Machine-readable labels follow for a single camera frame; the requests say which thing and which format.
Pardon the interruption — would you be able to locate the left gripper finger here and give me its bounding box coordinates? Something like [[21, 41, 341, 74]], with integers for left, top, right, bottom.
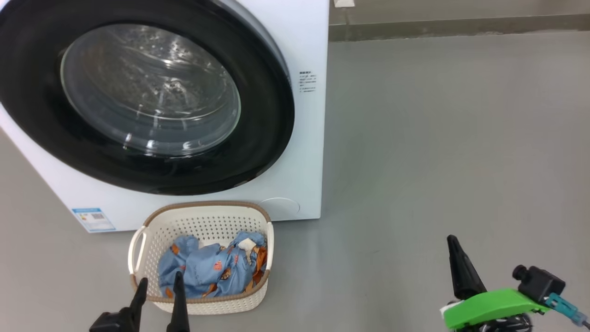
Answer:
[[166, 271, 190, 332], [124, 278, 149, 332]]

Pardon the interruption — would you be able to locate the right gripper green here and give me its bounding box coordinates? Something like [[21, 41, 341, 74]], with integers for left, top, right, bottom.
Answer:
[[440, 235, 552, 332]]

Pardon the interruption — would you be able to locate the blue printed garment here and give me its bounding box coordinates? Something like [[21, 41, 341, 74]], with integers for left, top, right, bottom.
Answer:
[[158, 231, 268, 299]]

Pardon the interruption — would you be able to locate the cream perforated laundry basket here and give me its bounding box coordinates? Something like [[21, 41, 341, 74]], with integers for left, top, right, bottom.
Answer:
[[128, 201, 275, 316]]

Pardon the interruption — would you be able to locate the white front-load washing machine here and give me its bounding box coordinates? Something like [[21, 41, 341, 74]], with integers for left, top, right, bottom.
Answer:
[[0, 0, 330, 233]]

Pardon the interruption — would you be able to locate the blue energy label sticker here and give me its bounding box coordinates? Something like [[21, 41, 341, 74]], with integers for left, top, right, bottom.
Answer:
[[71, 207, 117, 233]]

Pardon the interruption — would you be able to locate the round white filter cover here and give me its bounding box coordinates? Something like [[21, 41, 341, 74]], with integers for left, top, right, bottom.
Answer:
[[257, 197, 301, 222]]

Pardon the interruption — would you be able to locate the grey baseboard strip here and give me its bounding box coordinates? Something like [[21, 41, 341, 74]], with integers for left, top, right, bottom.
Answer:
[[329, 14, 590, 42]]

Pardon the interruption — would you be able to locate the small printed text sticker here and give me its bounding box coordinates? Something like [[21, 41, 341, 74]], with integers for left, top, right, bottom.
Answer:
[[298, 71, 318, 93]]

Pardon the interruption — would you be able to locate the right camera teal-plug cable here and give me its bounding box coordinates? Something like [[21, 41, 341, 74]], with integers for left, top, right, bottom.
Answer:
[[546, 293, 590, 329]]

